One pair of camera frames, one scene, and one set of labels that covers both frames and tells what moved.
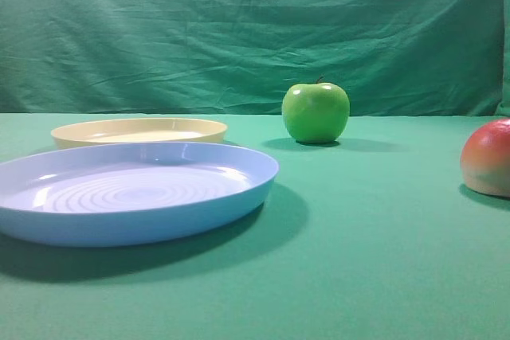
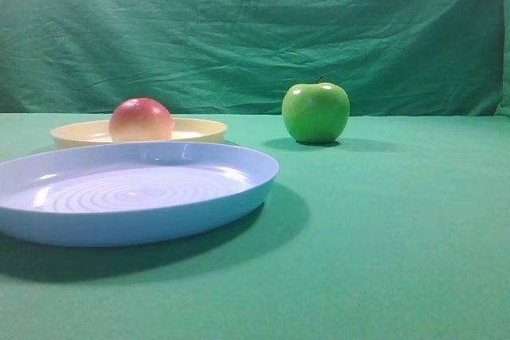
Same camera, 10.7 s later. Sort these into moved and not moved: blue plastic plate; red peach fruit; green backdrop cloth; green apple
Moved: red peach fruit
Not moved: green backdrop cloth; blue plastic plate; green apple
